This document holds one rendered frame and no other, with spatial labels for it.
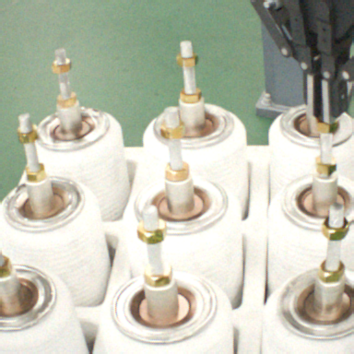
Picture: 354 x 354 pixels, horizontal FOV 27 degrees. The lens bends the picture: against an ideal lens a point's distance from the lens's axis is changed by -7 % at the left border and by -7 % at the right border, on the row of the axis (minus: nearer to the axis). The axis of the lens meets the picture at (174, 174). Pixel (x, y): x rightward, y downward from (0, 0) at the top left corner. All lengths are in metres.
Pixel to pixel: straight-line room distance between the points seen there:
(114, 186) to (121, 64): 0.69
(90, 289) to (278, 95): 0.62
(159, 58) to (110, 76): 0.11
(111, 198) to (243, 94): 0.57
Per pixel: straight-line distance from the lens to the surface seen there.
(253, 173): 0.77
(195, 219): 0.60
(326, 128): 0.56
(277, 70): 1.17
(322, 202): 0.60
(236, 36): 1.48
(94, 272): 0.65
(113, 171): 0.73
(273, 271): 0.63
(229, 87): 1.29
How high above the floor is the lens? 0.63
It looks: 35 degrees down
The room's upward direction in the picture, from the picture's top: 6 degrees counter-clockwise
